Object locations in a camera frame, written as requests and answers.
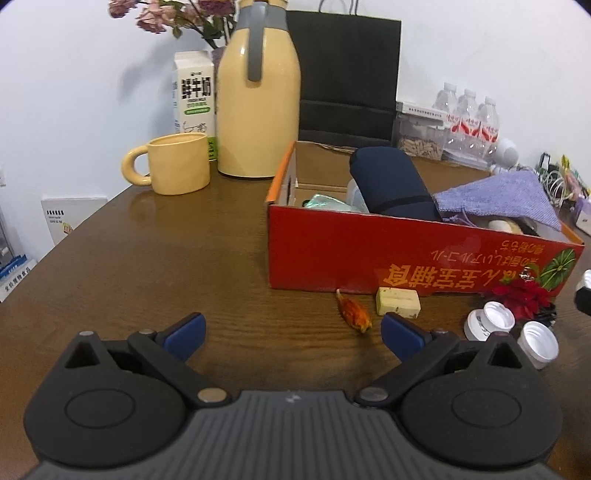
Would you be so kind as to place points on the white robot toy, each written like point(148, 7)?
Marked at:
point(503, 156)

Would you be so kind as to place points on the beige eraser block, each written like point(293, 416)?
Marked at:
point(404, 302)

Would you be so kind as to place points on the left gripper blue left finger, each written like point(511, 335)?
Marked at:
point(185, 337)

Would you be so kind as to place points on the left water bottle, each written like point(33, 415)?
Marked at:
point(446, 101)

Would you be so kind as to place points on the right water bottle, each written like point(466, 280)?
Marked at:
point(488, 133)

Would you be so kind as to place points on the purple cloth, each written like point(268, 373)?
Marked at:
point(514, 194)

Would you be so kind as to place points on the middle water bottle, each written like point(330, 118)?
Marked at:
point(468, 124)

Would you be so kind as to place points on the milk carton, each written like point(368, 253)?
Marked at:
point(193, 96)

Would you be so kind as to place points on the purple tissue box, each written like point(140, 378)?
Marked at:
point(582, 215)

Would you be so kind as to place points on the red cardboard box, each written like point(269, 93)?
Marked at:
point(316, 250)

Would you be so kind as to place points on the white jar lid back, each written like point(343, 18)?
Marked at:
point(493, 317)

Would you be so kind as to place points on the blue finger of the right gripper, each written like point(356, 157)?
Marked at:
point(582, 298)

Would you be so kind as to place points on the yellow mug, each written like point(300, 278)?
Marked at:
point(178, 164)

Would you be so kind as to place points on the dried pink flower bouquet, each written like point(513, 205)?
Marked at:
point(213, 20)

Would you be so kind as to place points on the black paper bag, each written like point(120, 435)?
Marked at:
point(349, 77)

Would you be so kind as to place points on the yellow thermos jug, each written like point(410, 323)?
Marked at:
point(258, 92)

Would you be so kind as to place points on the orange dried leaf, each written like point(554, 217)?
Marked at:
point(354, 314)

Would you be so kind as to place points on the yellow plush toy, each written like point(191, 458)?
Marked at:
point(505, 225)

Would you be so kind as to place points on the water bottle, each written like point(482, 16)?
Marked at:
point(468, 124)
point(488, 133)
point(446, 101)

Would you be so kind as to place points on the clear food container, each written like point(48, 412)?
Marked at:
point(420, 131)

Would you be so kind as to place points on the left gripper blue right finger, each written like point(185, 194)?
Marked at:
point(402, 337)

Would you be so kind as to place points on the white booklet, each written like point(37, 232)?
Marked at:
point(63, 215)

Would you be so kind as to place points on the red fabric flower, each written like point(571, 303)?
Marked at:
point(525, 298)

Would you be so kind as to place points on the navy rolled cloth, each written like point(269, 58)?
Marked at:
point(391, 185)

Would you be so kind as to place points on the crumpled clear plastic wrap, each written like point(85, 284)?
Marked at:
point(327, 203)

